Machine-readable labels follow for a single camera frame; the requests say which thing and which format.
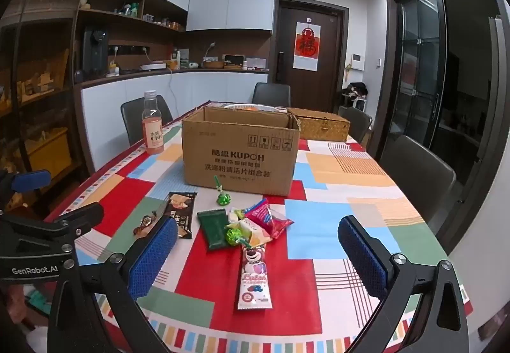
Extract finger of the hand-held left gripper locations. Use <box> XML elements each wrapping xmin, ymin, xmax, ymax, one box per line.
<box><xmin>0</xmin><ymin>170</ymin><xmax>52</xmax><ymax>214</ymax></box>
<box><xmin>44</xmin><ymin>202</ymin><xmax>105</xmax><ymax>238</ymax></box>

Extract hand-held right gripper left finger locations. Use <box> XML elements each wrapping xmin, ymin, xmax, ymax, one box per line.
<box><xmin>47</xmin><ymin>216</ymin><xmax>179</xmax><ymax>353</ymax></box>

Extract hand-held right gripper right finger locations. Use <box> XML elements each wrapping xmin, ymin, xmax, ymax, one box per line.
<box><xmin>338</xmin><ymin>215</ymin><xmax>471</xmax><ymax>353</ymax></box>

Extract pink bear snack packet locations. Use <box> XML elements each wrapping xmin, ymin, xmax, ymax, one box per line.
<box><xmin>238</xmin><ymin>239</ymin><xmax>273</xmax><ymax>311</ymax></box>

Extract brown cardboard box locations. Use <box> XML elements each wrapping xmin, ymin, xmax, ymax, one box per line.
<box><xmin>181</xmin><ymin>105</ymin><xmax>301</xmax><ymax>197</ymax></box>

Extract yellow storage box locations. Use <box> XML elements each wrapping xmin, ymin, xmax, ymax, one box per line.
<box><xmin>24</xmin><ymin>128</ymin><xmax>72</xmax><ymax>178</ymax></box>

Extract gold wrapped candy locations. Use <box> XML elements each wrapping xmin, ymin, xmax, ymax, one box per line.
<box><xmin>133</xmin><ymin>210</ymin><xmax>158</xmax><ymax>236</ymax></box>

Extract colourful patchwork tablecloth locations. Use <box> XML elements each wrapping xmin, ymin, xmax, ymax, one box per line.
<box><xmin>44</xmin><ymin>100</ymin><xmax>475</xmax><ymax>353</ymax></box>

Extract dark brown biscuit packet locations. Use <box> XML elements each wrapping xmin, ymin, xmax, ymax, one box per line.
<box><xmin>157</xmin><ymin>191</ymin><xmax>199</xmax><ymax>239</ymax></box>

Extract dark green snack packet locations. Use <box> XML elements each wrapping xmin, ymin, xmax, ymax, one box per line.
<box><xmin>197</xmin><ymin>208</ymin><xmax>232</xmax><ymax>251</ymax></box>

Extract green wrapped lollipop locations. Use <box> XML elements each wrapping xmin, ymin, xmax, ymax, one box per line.
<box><xmin>214</xmin><ymin>175</ymin><xmax>231</xmax><ymax>206</ymax></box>
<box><xmin>225</xmin><ymin>226</ymin><xmax>251</xmax><ymax>248</ymax></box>

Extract dark grey dining chair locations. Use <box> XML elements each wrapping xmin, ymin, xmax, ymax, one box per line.
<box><xmin>120</xmin><ymin>95</ymin><xmax>174</xmax><ymax>146</ymax></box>
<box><xmin>378</xmin><ymin>135</ymin><xmax>457</xmax><ymax>226</ymax></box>
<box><xmin>338</xmin><ymin>106</ymin><xmax>373</xmax><ymax>144</ymax></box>
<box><xmin>252</xmin><ymin>83</ymin><xmax>292</xmax><ymax>107</ymax></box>

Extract cream snack packet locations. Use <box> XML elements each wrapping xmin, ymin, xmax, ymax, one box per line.
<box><xmin>227</xmin><ymin>217</ymin><xmax>272</xmax><ymax>246</ymax></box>

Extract pink drink bottle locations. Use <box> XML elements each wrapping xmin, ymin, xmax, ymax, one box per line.
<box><xmin>142</xmin><ymin>91</ymin><xmax>165</xmax><ymax>155</ymax></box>

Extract woven straw basket box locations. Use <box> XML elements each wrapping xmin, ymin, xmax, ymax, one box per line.
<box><xmin>288</xmin><ymin>107</ymin><xmax>351</xmax><ymax>142</ymax></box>

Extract black water dispenser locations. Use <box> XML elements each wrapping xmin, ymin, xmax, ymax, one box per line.
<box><xmin>82</xmin><ymin>25</ymin><xmax>109</xmax><ymax>72</ymax></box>

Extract dark plush toys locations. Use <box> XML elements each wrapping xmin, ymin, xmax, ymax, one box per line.
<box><xmin>343</xmin><ymin>82</ymin><xmax>369</xmax><ymax>100</ymax></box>

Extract white counter cabinets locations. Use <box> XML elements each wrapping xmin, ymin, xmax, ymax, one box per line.
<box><xmin>80</xmin><ymin>72</ymin><xmax>269</xmax><ymax>174</ymax></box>

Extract white bowl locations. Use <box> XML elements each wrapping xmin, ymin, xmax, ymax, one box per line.
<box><xmin>223</xmin><ymin>103</ymin><xmax>288</xmax><ymax>113</ymax></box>

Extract black framed glass door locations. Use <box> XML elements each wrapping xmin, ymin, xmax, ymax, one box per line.
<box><xmin>398</xmin><ymin>0</ymin><xmax>449</xmax><ymax>162</ymax></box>

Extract red hanging calendar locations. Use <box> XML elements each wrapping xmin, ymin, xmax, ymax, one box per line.
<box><xmin>293</xmin><ymin>20</ymin><xmax>321</xmax><ymax>70</ymax></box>

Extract dark brown door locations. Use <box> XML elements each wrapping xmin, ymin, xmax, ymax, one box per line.
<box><xmin>275</xmin><ymin>0</ymin><xmax>347</xmax><ymax>96</ymax></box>

